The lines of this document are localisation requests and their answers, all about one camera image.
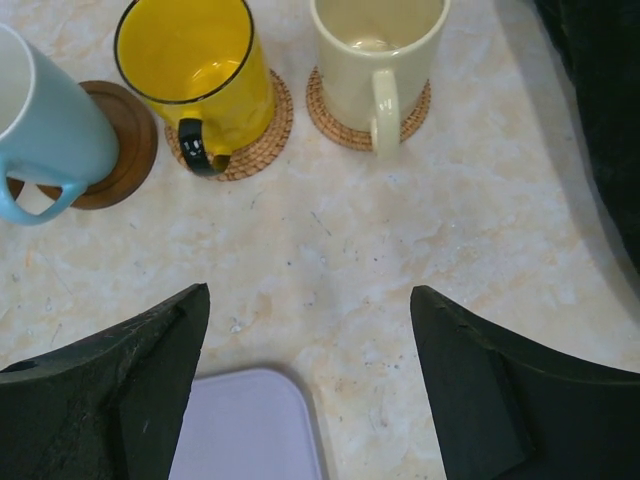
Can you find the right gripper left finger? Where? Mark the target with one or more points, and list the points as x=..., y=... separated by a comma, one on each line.
x=109, y=406

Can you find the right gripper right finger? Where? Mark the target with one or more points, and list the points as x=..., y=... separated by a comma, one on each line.
x=507, y=407

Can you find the dark wooden coaster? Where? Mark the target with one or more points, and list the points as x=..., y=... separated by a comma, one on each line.
x=137, y=137

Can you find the white mug blue handle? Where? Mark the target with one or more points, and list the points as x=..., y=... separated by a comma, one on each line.
x=52, y=132

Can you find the woven rattan coaster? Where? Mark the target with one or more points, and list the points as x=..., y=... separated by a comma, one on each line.
x=260, y=145

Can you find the light woven coaster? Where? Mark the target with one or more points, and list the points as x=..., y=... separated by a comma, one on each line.
x=355, y=139

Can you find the yellow mug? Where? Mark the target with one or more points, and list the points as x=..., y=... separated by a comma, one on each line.
x=156, y=39

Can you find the cream mug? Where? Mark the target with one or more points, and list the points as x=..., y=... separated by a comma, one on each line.
x=374, y=60

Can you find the lavender plastic tray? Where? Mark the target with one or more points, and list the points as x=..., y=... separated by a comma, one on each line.
x=249, y=424

